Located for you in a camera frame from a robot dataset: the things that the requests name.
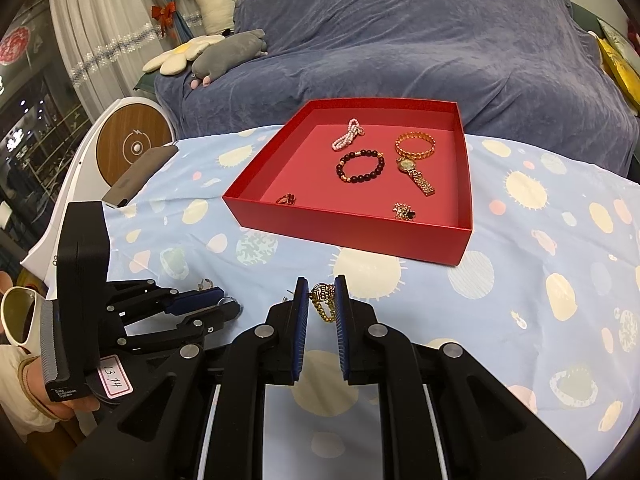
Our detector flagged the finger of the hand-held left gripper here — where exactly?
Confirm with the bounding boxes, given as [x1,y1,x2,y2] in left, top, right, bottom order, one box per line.
[106,279,227,317]
[119,304,242,345]

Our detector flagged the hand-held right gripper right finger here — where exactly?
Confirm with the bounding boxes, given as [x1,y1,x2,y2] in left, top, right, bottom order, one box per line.
[334,274,587,480]

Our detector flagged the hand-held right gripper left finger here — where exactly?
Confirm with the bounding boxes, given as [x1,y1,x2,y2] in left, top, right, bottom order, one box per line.
[65,276,309,480]

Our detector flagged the gold chain with charm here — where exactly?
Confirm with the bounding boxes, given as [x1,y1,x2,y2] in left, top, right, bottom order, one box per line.
[310,282,339,326]

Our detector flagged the red cardboard box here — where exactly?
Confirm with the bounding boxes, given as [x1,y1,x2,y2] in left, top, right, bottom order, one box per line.
[221,99,474,266]

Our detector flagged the black bead bracelet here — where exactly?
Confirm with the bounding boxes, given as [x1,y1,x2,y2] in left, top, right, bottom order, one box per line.
[335,149,386,184]

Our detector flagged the gold wristwatch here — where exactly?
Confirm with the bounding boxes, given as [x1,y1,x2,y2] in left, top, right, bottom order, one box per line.
[396,156,437,197]

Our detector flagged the pearl bracelet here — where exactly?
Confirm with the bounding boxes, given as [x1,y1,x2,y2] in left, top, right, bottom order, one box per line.
[331,118,366,152]

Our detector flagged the gold link bangle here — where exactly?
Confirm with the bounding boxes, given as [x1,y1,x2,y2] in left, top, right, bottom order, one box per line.
[395,131,436,162]

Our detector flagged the person's left forearm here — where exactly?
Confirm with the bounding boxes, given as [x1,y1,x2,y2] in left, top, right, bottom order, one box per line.
[0,345,76,436]

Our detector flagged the person's left hand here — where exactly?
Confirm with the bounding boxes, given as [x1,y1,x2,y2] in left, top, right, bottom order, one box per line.
[47,394,101,423]

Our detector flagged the white framed glasses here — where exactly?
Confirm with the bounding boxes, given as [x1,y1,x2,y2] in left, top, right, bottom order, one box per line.
[0,285,45,348]

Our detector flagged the grey flat case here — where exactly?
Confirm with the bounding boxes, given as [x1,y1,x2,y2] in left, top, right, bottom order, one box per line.
[101,145,180,209]

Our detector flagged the white device with wooden disc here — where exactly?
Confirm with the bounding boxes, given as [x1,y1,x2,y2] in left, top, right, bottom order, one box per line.
[20,97,174,293]

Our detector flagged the light blue printed tablecloth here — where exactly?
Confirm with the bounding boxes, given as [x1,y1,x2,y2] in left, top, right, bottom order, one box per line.
[40,125,640,480]

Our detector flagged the flower shaped cushion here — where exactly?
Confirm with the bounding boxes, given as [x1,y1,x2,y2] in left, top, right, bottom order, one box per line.
[144,35,226,77]

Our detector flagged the grey plush toy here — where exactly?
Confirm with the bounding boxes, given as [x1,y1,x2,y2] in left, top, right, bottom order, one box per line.
[190,29,269,88]

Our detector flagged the red round window decoration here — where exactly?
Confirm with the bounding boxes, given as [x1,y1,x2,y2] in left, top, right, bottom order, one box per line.
[0,27,32,67]

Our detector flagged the white sheer curtain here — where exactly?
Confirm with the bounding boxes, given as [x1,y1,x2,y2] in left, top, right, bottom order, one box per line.
[47,0,188,126]

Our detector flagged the red bow tieback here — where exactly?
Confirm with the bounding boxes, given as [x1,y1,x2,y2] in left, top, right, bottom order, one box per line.
[151,1,178,38]

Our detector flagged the blue-grey sofa blanket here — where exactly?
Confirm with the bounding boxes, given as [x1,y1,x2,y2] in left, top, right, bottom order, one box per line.
[154,0,640,181]

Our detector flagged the yellow pillow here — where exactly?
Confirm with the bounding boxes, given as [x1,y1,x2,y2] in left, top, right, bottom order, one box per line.
[597,37,640,113]

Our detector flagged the green sofa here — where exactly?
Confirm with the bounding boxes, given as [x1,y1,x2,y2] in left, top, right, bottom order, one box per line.
[567,1,608,43]

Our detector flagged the grey pillow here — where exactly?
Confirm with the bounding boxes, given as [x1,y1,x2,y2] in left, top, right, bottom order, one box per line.
[597,17,633,58]

